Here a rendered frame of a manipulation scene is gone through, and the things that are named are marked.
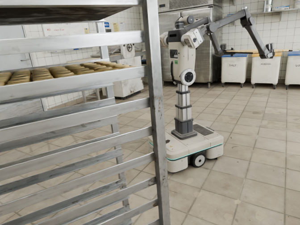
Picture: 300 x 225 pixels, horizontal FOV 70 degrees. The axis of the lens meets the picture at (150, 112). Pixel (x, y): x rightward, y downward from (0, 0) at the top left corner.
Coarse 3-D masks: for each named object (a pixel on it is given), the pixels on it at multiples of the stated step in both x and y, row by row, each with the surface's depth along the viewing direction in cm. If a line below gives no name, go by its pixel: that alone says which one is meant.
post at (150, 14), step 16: (144, 0) 52; (144, 16) 53; (144, 32) 55; (160, 64) 57; (160, 80) 58; (160, 96) 59; (160, 112) 61; (160, 128) 62; (160, 144) 64; (160, 160) 65; (160, 176) 67; (160, 192) 69; (160, 208) 72; (160, 224) 76
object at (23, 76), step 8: (72, 64) 85; (80, 64) 84; (88, 64) 79; (96, 64) 77; (104, 64) 76; (112, 64) 72; (120, 64) 71; (8, 72) 74; (16, 72) 74; (24, 72) 70; (32, 72) 77; (40, 72) 67; (48, 72) 68; (56, 72) 63; (64, 72) 62; (72, 72) 60; (80, 72) 60; (88, 72) 57; (0, 80) 57; (8, 80) 64; (16, 80) 54; (24, 80) 54; (32, 80) 65
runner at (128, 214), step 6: (156, 198) 73; (144, 204) 71; (150, 204) 72; (156, 204) 73; (132, 210) 69; (138, 210) 70; (144, 210) 71; (120, 216) 67; (126, 216) 68; (132, 216) 70; (108, 222) 66; (114, 222) 67; (120, 222) 68
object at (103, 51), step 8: (96, 24) 90; (104, 32) 91; (104, 48) 93; (104, 56) 94; (112, 88) 99; (112, 96) 100; (112, 128) 105; (120, 160) 111; (120, 176) 114; (128, 200) 121
